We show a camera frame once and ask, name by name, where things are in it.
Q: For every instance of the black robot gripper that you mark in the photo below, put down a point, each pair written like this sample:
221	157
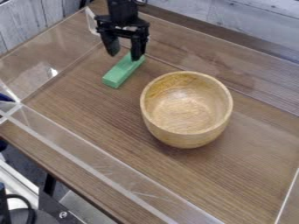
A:
121	23

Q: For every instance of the green rectangular block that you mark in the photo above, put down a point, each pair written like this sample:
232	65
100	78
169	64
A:
120	71

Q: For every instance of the light brown wooden bowl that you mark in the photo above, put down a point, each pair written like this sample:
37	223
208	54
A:
185	107

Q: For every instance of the blue object at left edge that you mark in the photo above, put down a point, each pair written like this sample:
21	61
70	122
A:
5	98

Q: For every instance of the black table leg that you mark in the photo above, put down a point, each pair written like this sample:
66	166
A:
49	184

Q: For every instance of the clear acrylic tray enclosure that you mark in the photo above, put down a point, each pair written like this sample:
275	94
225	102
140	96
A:
80	129

